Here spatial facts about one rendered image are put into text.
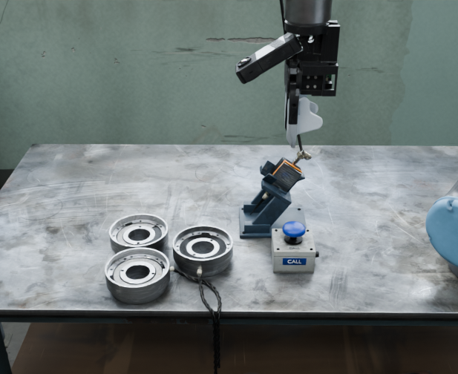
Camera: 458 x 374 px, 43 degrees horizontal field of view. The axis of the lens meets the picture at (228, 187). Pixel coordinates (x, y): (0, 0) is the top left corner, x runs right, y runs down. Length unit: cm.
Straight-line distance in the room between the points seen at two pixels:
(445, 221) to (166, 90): 191
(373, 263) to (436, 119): 179
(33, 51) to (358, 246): 191
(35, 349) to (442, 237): 83
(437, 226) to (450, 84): 191
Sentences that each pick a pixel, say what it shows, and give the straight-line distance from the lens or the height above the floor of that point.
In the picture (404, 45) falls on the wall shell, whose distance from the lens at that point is 264.
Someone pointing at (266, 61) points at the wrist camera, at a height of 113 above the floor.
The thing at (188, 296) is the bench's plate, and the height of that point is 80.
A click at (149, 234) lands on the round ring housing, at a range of 108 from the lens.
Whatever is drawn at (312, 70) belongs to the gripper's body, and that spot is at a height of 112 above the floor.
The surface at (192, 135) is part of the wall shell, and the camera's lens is 270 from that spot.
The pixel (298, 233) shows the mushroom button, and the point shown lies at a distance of 100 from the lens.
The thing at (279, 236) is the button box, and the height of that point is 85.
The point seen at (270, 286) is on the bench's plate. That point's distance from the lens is 99.
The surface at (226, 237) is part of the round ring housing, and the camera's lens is 105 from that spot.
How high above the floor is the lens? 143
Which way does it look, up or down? 30 degrees down
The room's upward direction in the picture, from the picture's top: straight up
